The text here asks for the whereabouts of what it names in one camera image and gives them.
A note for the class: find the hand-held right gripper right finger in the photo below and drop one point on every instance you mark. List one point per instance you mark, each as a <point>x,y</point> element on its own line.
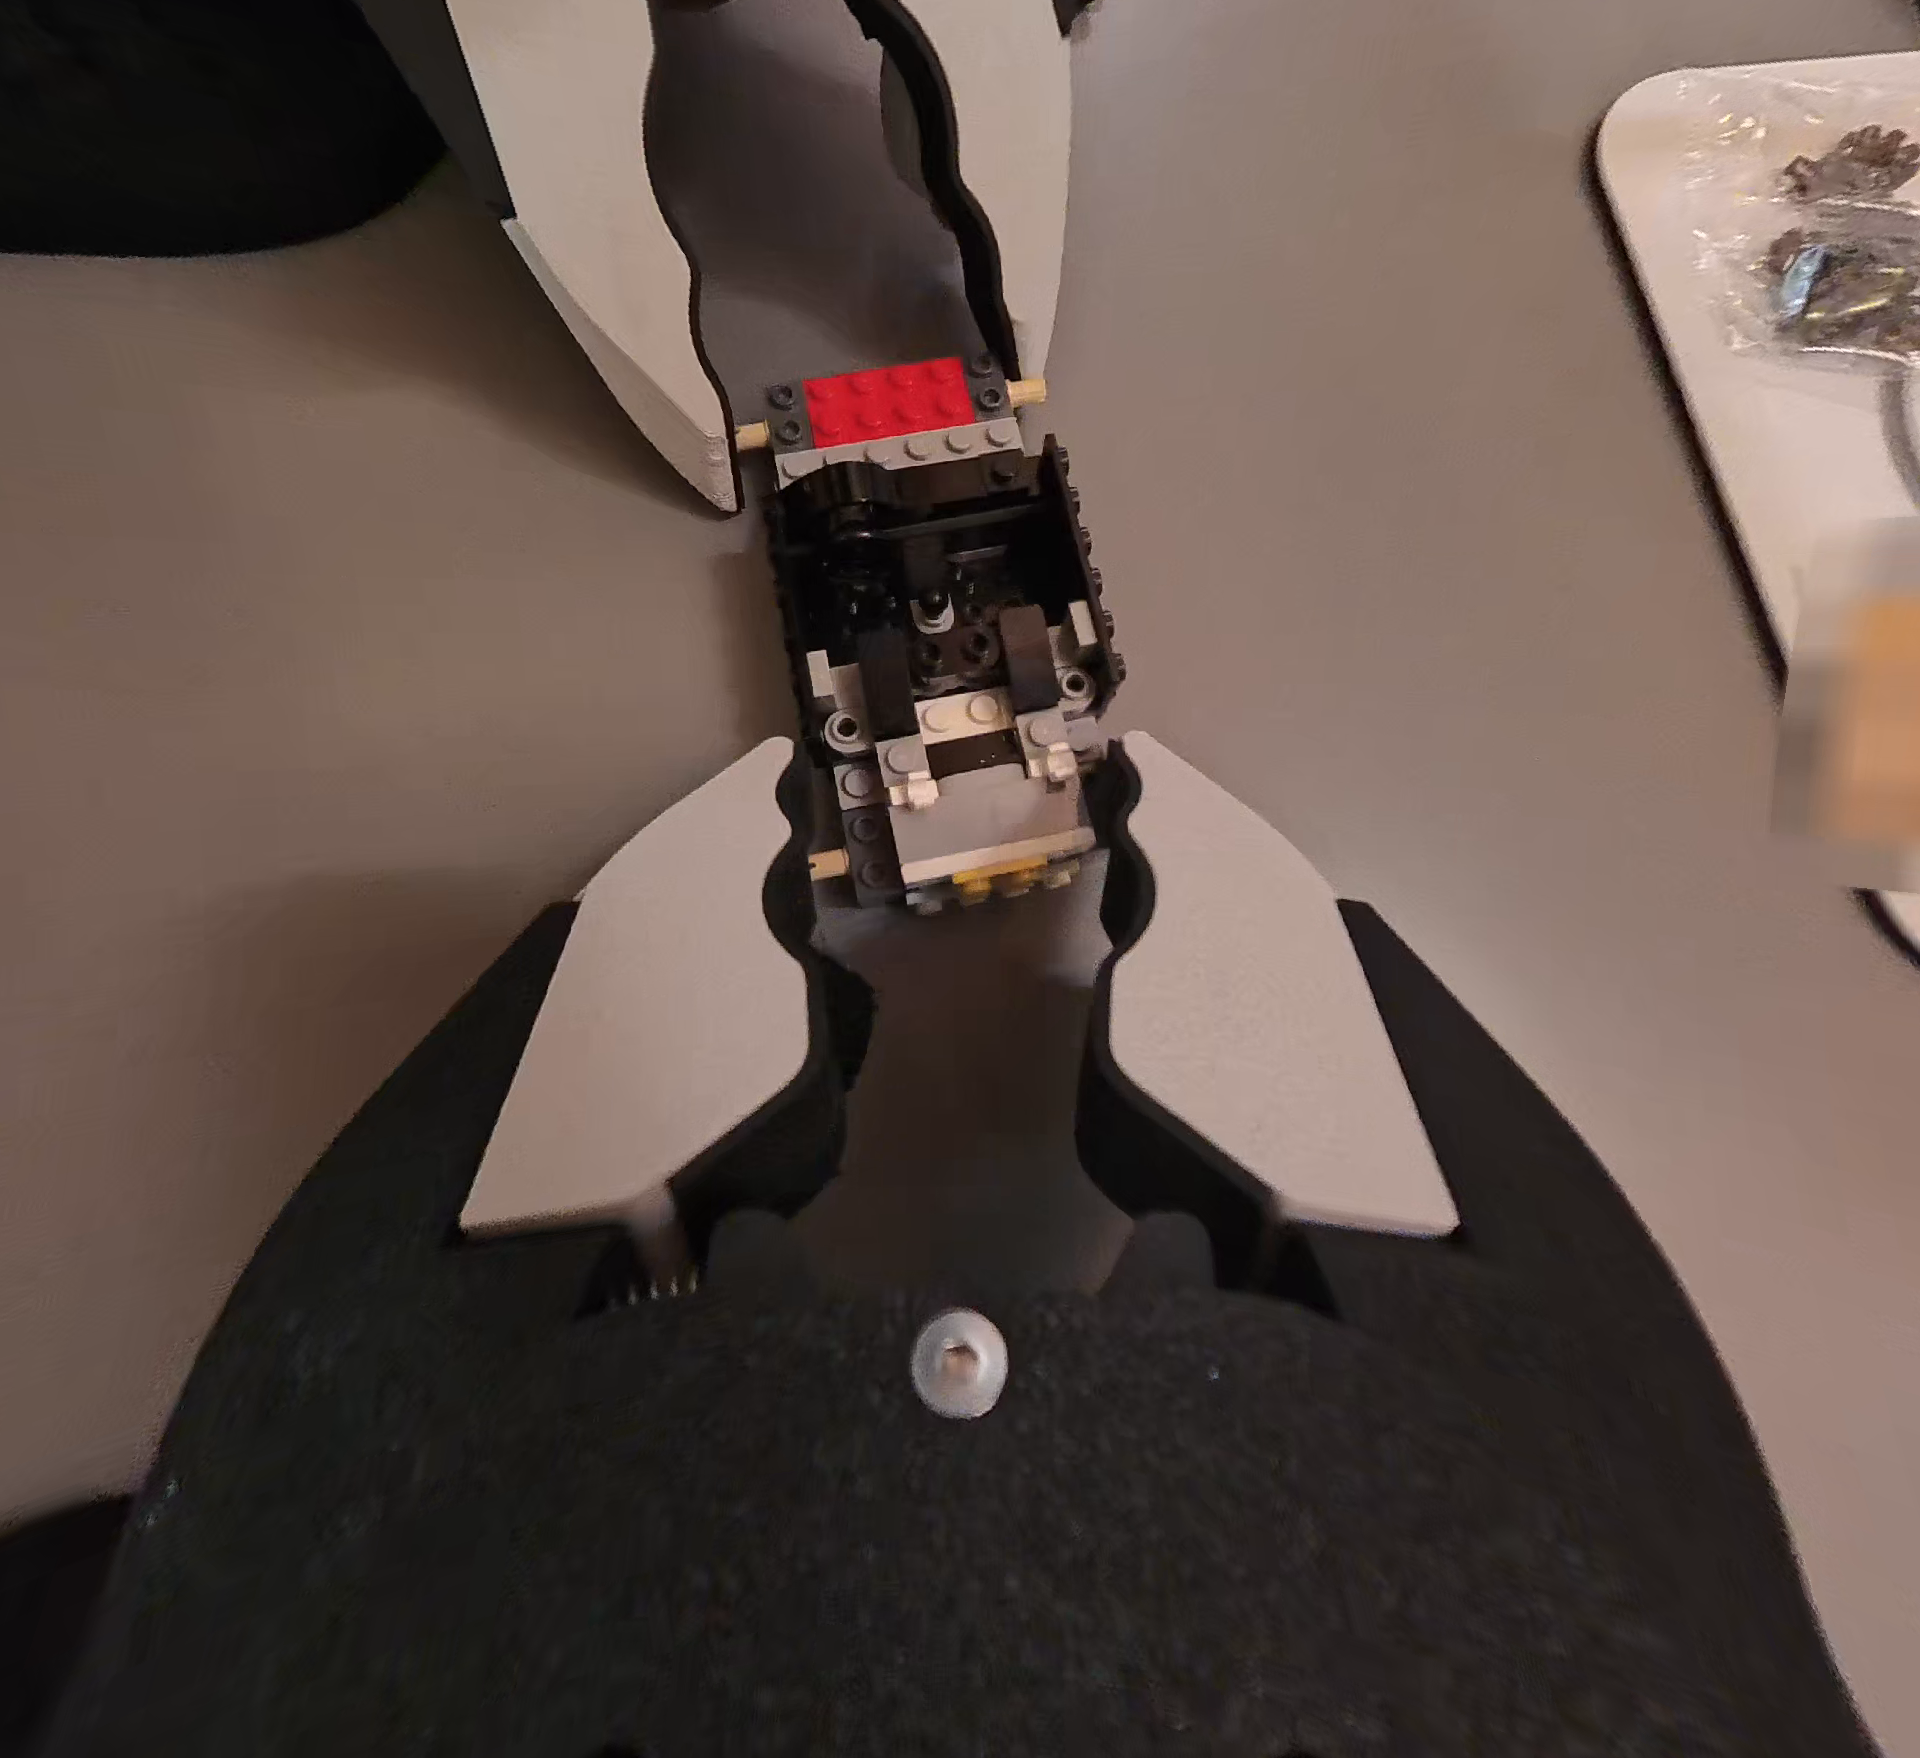
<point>1261,1040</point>

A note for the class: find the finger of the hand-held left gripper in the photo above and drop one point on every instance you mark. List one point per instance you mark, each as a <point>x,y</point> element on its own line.
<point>990,19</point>
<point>554,108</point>

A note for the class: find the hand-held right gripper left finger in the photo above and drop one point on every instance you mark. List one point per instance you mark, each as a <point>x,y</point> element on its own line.
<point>660,1009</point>

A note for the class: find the toy brick car chassis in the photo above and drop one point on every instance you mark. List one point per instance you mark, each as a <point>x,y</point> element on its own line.
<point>930,559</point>

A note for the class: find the grey desk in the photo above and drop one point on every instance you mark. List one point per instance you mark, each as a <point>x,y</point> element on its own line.
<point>1349,439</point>

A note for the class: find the black quilted pad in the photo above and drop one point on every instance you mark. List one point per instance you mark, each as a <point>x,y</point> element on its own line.
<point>150,64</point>

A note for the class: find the book stand with white base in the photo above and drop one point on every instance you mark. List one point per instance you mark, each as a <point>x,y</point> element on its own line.
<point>1681,439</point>

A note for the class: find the clear plastic parts bag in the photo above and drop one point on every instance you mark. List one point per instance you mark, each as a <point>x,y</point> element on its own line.
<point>1830,258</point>

